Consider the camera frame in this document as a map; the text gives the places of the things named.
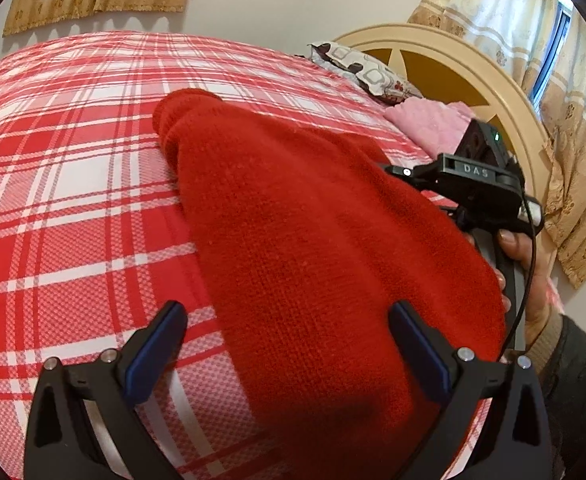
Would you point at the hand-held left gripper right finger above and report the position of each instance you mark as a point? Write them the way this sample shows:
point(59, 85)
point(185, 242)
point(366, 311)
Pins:
point(418, 355)

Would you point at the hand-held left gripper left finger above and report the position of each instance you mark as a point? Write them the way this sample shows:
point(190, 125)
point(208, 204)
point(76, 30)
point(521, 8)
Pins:
point(153, 355)

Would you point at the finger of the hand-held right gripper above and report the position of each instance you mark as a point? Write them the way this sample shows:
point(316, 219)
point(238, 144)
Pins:
point(405, 171)

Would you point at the red knitted sweater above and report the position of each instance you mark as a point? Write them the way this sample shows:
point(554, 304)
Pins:
point(313, 260)

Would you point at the person's right forearm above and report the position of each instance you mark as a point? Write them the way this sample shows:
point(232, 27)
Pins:
point(578, 390)

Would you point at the person's right hand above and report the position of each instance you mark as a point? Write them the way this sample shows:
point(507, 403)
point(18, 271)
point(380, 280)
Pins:
point(520, 255)

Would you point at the pink towel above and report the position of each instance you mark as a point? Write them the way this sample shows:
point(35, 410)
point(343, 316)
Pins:
point(428, 125)

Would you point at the long beige floral curtain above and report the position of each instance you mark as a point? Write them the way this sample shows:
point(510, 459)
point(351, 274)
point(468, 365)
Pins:
point(573, 170)

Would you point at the cream wooden headboard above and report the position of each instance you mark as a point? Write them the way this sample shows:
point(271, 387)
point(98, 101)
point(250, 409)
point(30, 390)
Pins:
point(483, 85)

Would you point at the patterned grey pillow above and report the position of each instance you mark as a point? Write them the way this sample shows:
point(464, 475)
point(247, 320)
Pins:
point(368, 72)

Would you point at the window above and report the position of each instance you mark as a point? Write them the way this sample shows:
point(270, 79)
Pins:
point(555, 50)

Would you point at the red plaid bed sheet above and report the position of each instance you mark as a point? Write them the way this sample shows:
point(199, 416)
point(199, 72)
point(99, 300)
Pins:
point(73, 185)

